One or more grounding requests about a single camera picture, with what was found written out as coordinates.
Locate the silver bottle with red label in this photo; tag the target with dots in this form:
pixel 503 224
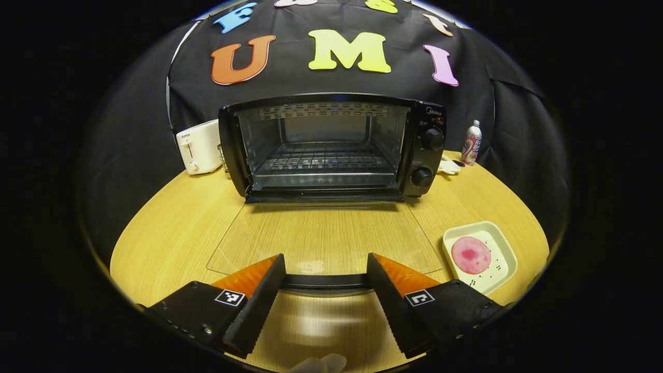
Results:
pixel 471 145

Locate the white square plate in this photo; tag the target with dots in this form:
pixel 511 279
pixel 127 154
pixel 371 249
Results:
pixel 497 243

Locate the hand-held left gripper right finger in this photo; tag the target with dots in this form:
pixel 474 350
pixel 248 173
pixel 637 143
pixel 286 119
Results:
pixel 393 311

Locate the black electric oven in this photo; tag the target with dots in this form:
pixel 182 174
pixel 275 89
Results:
pixel 430 155

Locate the white compartment plate with grains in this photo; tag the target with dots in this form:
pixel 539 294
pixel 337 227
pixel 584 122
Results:
pixel 448 167

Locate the white toaster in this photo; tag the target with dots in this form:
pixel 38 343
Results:
pixel 199 147

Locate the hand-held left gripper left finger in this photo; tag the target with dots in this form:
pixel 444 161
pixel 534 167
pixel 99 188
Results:
pixel 261 305

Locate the round pink meat slice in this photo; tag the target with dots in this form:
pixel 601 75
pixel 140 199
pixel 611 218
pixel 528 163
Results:
pixel 470 255

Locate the black backdrop cloth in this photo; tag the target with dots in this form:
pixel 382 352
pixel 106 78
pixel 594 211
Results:
pixel 311 83

